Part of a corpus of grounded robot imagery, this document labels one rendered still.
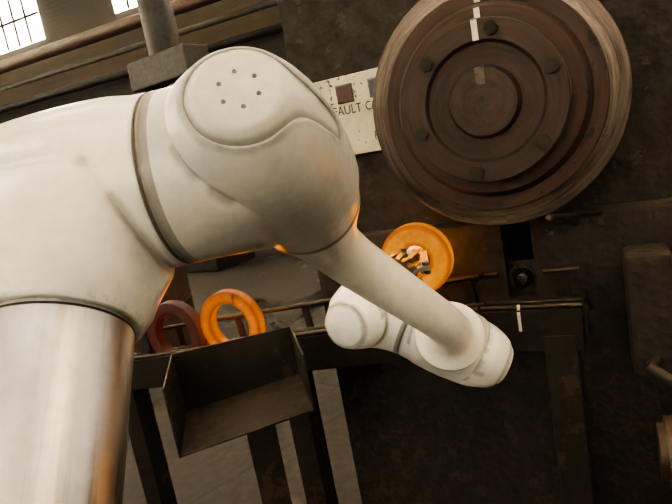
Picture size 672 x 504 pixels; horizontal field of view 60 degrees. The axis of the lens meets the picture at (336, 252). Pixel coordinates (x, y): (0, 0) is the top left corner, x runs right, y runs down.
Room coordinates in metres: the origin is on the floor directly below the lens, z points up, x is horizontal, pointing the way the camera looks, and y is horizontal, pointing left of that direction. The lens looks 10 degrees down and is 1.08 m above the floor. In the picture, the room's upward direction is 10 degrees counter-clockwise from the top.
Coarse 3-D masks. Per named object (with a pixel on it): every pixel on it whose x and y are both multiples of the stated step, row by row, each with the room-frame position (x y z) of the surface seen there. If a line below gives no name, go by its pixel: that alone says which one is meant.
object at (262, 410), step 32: (192, 352) 1.20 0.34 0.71; (224, 352) 1.21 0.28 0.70; (256, 352) 1.22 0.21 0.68; (288, 352) 1.23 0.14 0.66; (192, 384) 1.19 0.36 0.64; (224, 384) 1.21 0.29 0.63; (256, 384) 1.22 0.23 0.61; (288, 384) 1.19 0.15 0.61; (192, 416) 1.16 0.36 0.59; (224, 416) 1.11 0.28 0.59; (256, 416) 1.07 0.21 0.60; (288, 416) 1.04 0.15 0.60; (192, 448) 1.01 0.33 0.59; (256, 448) 1.08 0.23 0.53
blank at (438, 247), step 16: (416, 224) 1.21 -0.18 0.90; (400, 240) 1.22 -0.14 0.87; (416, 240) 1.20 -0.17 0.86; (432, 240) 1.19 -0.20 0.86; (448, 240) 1.20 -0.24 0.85; (432, 256) 1.19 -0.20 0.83; (448, 256) 1.17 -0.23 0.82; (432, 272) 1.19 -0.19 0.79; (448, 272) 1.18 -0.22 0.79; (432, 288) 1.20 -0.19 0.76
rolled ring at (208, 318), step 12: (216, 300) 1.45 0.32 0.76; (228, 300) 1.43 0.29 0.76; (240, 300) 1.41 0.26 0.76; (252, 300) 1.43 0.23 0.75; (204, 312) 1.47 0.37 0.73; (216, 312) 1.48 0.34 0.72; (252, 312) 1.40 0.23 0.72; (204, 324) 1.47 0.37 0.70; (216, 324) 1.49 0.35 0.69; (252, 324) 1.41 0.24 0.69; (264, 324) 1.42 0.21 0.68; (216, 336) 1.47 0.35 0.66
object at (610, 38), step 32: (576, 0) 1.04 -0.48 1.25; (608, 32) 1.02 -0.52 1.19; (384, 64) 1.19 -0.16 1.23; (608, 64) 1.02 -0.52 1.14; (384, 96) 1.19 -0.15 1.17; (384, 128) 1.20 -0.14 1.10; (608, 128) 1.02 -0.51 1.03; (608, 160) 1.03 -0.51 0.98; (416, 192) 1.18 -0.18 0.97; (576, 192) 1.05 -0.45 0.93; (480, 224) 1.13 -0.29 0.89
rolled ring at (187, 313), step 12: (156, 312) 1.53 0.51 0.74; (168, 312) 1.51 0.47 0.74; (180, 312) 1.49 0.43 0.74; (192, 312) 1.49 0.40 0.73; (156, 324) 1.54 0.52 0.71; (192, 324) 1.47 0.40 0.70; (156, 336) 1.54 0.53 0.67; (192, 336) 1.48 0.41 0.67; (204, 336) 1.49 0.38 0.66; (156, 348) 1.54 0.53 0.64; (168, 348) 1.54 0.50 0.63
